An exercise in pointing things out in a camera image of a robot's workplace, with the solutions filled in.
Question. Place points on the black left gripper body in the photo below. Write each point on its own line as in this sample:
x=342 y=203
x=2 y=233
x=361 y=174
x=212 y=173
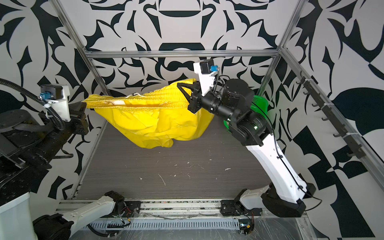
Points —
x=75 y=122

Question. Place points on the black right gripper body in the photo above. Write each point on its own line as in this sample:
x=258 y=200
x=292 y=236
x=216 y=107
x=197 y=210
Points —
x=198 y=105

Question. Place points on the yellow shorts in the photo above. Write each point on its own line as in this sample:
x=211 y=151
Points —
x=154 y=119

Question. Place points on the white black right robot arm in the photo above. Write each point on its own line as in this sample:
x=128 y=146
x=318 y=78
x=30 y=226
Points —
x=284 y=196

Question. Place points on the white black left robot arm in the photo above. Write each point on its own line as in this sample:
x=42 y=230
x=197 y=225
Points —
x=27 y=149

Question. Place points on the green plastic basket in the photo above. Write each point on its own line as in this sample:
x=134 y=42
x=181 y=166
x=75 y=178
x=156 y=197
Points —
x=258 y=108

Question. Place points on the small green-lit electronics board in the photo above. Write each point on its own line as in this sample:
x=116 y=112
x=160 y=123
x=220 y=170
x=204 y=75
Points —
x=246 y=226

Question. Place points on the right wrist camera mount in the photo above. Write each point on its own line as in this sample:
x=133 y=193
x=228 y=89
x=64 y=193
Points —
x=207 y=72

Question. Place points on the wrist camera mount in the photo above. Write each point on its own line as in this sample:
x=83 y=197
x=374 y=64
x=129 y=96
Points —
x=207 y=72
x=58 y=97

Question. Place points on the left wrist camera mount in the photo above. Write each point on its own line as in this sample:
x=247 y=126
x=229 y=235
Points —
x=58 y=97

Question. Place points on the aluminium cage frame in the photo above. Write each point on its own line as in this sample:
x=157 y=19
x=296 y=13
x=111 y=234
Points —
x=372 y=161

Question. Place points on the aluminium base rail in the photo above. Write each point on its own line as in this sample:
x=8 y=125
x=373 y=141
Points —
x=184 y=208

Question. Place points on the white slotted cable duct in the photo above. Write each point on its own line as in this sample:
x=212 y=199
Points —
x=163 y=224

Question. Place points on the black wall hook rack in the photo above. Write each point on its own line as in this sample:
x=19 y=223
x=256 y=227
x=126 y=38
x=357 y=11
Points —
x=344 y=130

